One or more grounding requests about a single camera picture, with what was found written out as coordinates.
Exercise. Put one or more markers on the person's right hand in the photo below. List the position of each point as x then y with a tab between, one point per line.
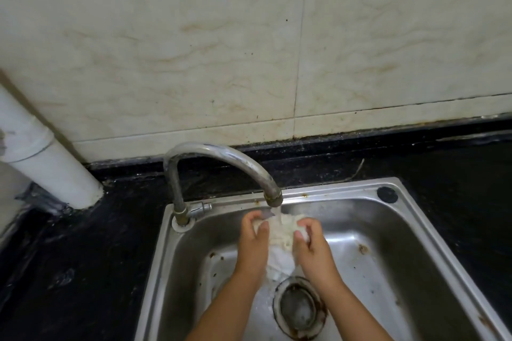
316	257

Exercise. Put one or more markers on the black sink hole cap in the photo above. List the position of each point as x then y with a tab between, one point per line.
387	195

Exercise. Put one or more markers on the person's left thumb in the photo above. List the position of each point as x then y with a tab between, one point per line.
264	231

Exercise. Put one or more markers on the white wet cloth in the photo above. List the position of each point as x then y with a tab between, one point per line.
282	239

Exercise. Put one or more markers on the person's left hand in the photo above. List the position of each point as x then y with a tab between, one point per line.
252	249

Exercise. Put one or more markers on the person's right forearm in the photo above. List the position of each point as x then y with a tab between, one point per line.
352	312

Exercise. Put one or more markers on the chrome curved faucet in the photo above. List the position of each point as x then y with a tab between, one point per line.
212	177

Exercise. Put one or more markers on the white plastic pipe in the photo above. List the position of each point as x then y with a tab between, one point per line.
44	157

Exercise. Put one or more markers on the rusty sink drain strainer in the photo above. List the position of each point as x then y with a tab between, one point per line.
300	306

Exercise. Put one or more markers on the person's left forearm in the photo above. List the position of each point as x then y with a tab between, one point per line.
226	308

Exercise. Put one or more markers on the stainless steel sink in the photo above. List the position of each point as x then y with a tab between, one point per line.
360	264

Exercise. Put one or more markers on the person's right thumb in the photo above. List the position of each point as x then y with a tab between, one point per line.
299	243

